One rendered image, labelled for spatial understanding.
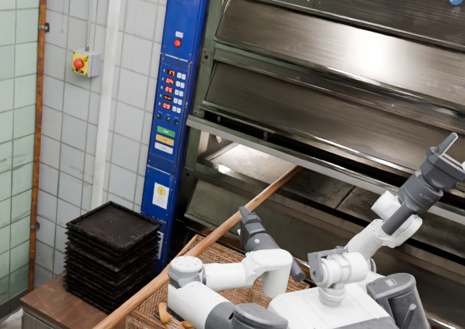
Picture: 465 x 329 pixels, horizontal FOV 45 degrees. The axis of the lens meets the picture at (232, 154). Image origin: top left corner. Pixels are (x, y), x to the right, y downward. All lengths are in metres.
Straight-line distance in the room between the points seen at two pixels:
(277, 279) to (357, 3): 1.00
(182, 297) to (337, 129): 1.01
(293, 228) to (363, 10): 0.89
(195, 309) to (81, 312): 1.23
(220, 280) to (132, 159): 1.25
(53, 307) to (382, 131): 1.48
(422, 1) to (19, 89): 1.78
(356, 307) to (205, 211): 1.23
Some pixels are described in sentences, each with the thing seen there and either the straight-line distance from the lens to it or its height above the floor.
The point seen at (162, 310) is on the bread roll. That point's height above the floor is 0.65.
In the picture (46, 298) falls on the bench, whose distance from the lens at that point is 2.53.
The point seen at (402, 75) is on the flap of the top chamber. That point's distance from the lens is 1.99.
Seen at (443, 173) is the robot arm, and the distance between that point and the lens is 1.47.
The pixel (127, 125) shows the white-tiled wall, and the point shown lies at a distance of 2.56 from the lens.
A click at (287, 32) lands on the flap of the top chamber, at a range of 2.11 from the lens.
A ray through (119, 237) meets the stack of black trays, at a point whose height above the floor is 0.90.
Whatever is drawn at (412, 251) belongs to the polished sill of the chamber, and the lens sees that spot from 2.18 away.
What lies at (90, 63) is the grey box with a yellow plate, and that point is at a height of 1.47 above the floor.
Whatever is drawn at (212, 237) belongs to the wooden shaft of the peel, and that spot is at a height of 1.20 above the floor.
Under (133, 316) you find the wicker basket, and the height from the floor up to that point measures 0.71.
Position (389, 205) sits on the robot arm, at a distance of 1.51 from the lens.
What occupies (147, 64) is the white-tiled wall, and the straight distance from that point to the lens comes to 2.43.
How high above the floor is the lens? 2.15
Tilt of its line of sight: 22 degrees down
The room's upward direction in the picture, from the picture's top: 11 degrees clockwise
